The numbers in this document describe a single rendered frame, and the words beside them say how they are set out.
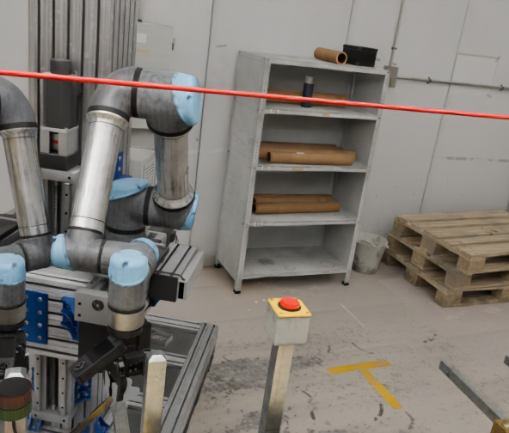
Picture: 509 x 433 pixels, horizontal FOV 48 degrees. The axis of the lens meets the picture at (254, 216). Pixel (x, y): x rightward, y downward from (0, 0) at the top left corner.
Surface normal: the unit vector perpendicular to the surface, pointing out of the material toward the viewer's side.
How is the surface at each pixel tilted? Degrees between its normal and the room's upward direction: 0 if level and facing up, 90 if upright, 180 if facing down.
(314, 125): 90
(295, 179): 90
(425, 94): 90
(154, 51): 90
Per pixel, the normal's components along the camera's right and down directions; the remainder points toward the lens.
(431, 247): -0.89, 0.04
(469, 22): 0.38, 0.35
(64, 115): 0.61, 0.33
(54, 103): -0.13, 0.31
